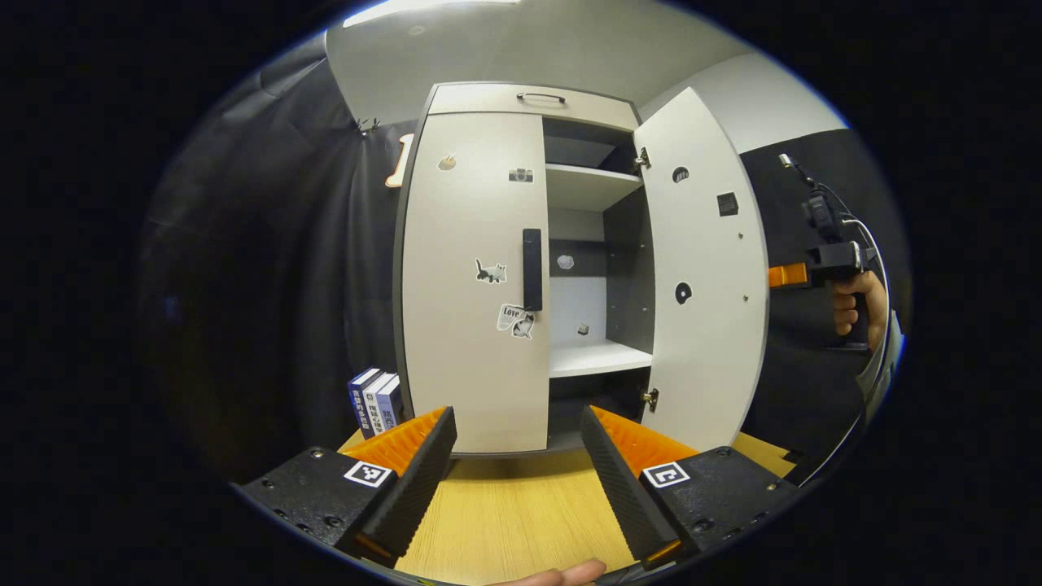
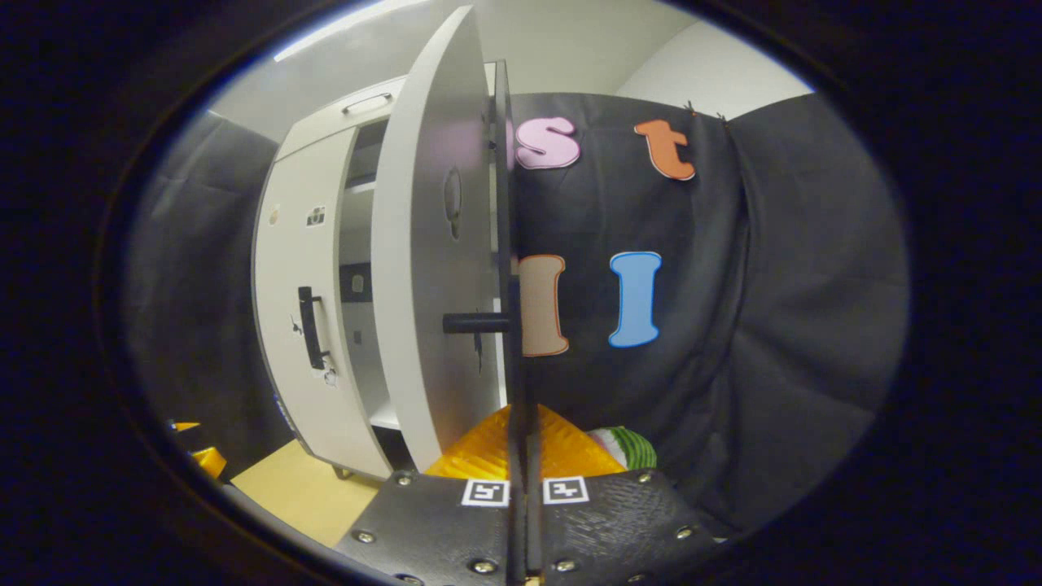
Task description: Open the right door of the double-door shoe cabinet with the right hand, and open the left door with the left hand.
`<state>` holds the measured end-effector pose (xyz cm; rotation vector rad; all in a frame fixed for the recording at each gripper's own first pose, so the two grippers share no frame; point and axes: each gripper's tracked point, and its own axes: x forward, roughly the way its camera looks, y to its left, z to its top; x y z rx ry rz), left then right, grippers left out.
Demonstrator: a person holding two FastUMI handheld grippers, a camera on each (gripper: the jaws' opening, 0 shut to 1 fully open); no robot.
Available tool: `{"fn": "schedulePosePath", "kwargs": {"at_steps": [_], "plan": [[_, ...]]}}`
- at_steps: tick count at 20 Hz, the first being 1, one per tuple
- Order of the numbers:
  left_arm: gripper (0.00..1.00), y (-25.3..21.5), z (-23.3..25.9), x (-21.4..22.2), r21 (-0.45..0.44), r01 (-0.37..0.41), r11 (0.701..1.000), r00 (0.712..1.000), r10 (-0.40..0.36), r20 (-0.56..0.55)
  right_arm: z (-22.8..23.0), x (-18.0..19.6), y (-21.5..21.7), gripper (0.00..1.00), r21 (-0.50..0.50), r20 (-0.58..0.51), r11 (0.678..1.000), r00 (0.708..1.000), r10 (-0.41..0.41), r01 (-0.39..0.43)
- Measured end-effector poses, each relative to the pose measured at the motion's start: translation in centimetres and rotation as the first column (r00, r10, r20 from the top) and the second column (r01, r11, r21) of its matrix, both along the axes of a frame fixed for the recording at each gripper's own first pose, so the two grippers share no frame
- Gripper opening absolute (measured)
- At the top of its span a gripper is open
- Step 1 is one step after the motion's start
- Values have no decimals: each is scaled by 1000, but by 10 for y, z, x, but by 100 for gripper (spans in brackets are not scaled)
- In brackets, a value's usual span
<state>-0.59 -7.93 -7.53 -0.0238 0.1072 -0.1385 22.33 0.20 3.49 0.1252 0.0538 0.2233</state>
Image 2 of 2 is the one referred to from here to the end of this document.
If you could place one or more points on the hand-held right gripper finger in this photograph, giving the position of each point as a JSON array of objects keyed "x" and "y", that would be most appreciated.
[
  {"x": 533, "y": 529},
  {"x": 515, "y": 529}
]

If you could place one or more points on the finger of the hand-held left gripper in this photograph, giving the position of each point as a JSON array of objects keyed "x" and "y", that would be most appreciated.
[
  {"x": 210, "y": 462},
  {"x": 184, "y": 426}
]

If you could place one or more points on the white door with camera sticker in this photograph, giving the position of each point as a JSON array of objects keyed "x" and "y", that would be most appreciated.
[{"x": 285, "y": 268}]

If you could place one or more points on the grey double-door shoe cabinet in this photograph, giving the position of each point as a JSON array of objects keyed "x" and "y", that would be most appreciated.
[{"x": 356, "y": 236}]

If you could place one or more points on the white door with glasses sticker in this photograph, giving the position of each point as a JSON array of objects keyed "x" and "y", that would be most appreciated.
[{"x": 423, "y": 244}]

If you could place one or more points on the white cabinet shelf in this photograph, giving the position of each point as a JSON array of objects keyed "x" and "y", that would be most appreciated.
[
  {"x": 361, "y": 185},
  {"x": 384, "y": 419}
]

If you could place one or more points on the white cabinet drawer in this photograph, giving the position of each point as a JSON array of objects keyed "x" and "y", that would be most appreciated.
[{"x": 326, "y": 122}]

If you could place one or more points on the white blue box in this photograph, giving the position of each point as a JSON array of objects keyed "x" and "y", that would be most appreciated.
[{"x": 283, "y": 413}]

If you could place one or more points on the green pink striped toy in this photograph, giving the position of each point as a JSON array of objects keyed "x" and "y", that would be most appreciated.
[{"x": 631, "y": 448}]

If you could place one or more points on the black backdrop cloth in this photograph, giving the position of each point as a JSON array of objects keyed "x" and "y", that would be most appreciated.
[{"x": 773, "y": 285}]

